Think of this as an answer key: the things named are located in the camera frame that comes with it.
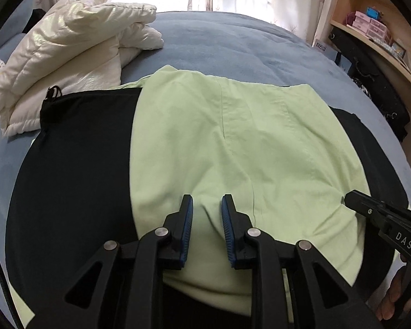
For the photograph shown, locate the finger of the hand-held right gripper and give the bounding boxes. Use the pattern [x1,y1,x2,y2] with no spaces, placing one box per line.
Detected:
[342,190,403,228]

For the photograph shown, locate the white puffer jacket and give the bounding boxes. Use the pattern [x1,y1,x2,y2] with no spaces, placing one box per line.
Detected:
[0,0,165,138]

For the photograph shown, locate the black strap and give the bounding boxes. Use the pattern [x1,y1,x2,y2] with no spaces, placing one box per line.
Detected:
[0,242,22,329]

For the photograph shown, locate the person's right hand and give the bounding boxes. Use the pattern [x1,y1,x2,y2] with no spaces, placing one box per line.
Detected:
[376,265,411,322]

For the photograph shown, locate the white printed box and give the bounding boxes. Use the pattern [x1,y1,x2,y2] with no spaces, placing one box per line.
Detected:
[312,39,330,55]

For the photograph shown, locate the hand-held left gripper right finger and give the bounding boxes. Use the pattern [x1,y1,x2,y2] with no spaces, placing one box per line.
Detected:
[221,194,381,329]

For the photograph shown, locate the black and green jacket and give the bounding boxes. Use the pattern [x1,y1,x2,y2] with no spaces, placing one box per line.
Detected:
[5,64,411,329]

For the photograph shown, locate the stack of pink boxes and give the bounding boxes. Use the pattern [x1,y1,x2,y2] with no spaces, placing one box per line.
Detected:
[345,10,390,41]

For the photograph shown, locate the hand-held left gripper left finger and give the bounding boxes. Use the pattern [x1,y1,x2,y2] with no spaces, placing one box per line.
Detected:
[64,194,195,329]

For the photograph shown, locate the black bag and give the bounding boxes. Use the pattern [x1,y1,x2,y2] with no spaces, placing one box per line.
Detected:
[330,25,411,142]

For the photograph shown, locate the blue bed blanket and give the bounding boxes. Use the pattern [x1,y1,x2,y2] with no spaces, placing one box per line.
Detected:
[0,0,411,247]

